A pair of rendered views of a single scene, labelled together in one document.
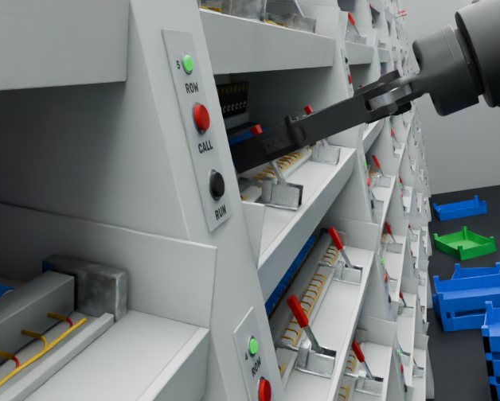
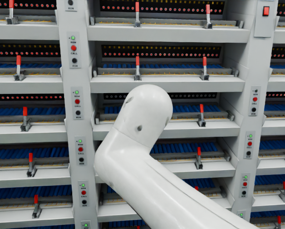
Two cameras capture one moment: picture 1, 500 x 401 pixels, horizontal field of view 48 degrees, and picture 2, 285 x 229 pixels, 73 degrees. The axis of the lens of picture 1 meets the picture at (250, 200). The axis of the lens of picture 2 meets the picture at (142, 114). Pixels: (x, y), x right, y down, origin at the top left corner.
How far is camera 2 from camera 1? 78 cm
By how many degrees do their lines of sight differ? 64
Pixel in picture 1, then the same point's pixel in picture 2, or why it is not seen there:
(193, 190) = (70, 112)
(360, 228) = (234, 157)
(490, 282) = not seen: outside the picture
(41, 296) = (57, 116)
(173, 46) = (72, 89)
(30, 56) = (42, 90)
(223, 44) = (104, 87)
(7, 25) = (37, 87)
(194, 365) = (61, 134)
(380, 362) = not seen: hidden behind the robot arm
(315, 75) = (237, 93)
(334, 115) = not seen: hidden behind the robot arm
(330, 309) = (172, 166)
